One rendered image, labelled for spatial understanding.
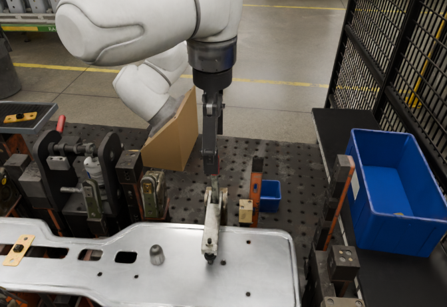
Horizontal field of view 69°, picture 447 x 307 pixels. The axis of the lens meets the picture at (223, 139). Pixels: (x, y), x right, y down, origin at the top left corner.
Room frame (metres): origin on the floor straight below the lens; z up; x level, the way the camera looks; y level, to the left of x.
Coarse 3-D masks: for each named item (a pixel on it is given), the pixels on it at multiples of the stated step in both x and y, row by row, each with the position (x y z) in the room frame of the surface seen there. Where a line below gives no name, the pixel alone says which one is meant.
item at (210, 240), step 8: (208, 200) 0.54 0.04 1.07; (208, 208) 0.52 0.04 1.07; (216, 208) 0.52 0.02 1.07; (208, 216) 0.49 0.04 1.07; (216, 216) 0.49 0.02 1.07; (208, 224) 0.47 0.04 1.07; (216, 224) 0.47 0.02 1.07; (208, 232) 0.45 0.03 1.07; (216, 232) 0.45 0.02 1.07; (208, 240) 0.42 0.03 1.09; (216, 240) 0.43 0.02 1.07; (208, 248) 0.41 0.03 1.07; (216, 248) 0.41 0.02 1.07; (208, 256) 0.41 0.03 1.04
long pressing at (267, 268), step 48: (0, 240) 0.48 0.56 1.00; (48, 240) 0.48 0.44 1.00; (96, 240) 0.47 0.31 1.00; (144, 240) 0.48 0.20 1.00; (192, 240) 0.48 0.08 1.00; (240, 240) 0.48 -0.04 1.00; (288, 240) 0.48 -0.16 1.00; (48, 288) 0.35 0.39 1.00; (96, 288) 0.35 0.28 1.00; (144, 288) 0.35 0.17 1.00; (192, 288) 0.35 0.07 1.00; (240, 288) 0.35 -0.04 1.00; (288, 288) 0.35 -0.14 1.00
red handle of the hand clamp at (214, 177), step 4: (212, 176) 0.55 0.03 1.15; (216, 176) 0.55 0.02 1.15; (212, 180) 0.55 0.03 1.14; (216, 180) 0.55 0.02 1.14; (212, 184) 0.55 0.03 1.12; (216, 184) 0.55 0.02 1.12; (212, 188) 0.55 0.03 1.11; (216, 188) 0.55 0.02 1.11; (212, 192) 0.55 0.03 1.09; (216, 192) 0.55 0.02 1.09; (212, 196) 0.55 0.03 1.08; (216, 196) 0.55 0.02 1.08; (212, 200) 0.55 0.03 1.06; (216, 200) 0.55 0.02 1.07
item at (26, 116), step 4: (32, 112) 0.80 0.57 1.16; (36, 112) 0.80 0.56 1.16; (8, 116) 0.78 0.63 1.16; (12, 116) 0.78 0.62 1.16; (16, 116) 0.77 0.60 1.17; (20, 116) 0.77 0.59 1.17; (24, 116) 0.78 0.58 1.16; (28, 116) 0.78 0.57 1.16; (32, 116) 0.78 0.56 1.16; (36, 116) 0.79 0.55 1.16; (4, 120) 0.76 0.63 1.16; (8, 120) 0.76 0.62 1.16; (12, 120) 0.76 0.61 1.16; (16, 120) 0.76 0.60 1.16; (20, 120) 0.76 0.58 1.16; (24, 120) 0.77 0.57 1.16
